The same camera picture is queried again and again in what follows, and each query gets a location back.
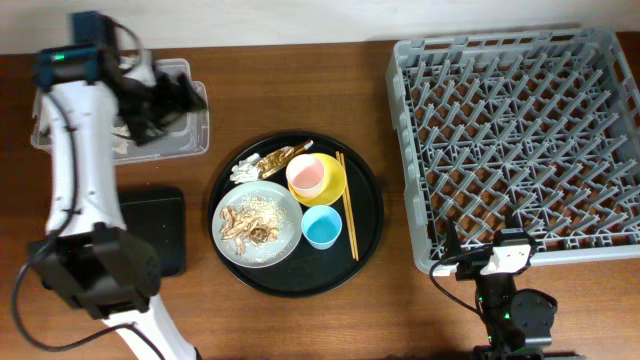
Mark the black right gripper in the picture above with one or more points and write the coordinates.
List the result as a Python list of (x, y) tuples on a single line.
[(470, 270)]

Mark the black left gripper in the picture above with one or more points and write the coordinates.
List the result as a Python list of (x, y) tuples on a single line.
[(175, 106)]

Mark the light blue plastic cup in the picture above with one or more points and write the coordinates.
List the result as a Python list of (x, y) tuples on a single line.
[(321, 225)]

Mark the yellow plastic bowl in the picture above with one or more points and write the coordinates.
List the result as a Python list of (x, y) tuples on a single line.
[(333, 186)]

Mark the gold foil wrapper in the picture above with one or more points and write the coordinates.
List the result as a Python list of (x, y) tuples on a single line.
[(277, 160)]

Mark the pink plastic cup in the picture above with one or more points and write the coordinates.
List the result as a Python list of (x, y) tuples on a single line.
[(305, 174)]

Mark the white tissue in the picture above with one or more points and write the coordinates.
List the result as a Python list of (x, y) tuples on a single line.
[(246, 170)]

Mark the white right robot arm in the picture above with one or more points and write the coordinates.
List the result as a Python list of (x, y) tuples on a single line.
[(518, 321)]

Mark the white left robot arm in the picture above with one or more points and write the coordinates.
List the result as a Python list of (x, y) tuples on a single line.
[(88, 256)]

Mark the clear plastic waste bin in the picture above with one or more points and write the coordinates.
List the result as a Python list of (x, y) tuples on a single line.
[(188, 136)]

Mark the grey plastic dishwasher rack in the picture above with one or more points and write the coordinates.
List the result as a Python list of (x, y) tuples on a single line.
[(539, 126)]

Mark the black rectangular bin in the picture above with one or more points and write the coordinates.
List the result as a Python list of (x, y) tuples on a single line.
[(158, 216)]

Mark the food scraps on plate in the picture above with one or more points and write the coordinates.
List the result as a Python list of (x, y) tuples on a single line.
[(256, 221)]

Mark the grey plate with food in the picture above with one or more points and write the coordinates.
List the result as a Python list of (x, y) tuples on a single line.
[(267, 254)]

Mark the round black serving tray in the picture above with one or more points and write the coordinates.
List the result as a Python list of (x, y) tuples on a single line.
[(308, 271)]

